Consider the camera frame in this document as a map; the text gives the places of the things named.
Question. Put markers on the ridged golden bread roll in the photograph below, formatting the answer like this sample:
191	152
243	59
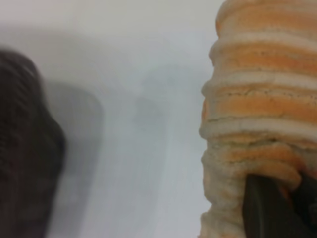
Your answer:
260	104

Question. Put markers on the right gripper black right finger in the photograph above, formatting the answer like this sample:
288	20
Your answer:
310	203

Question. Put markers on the dark brown woven basket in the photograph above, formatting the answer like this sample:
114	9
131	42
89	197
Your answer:
24	148

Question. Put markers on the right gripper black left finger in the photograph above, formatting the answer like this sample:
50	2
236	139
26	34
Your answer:
265	213

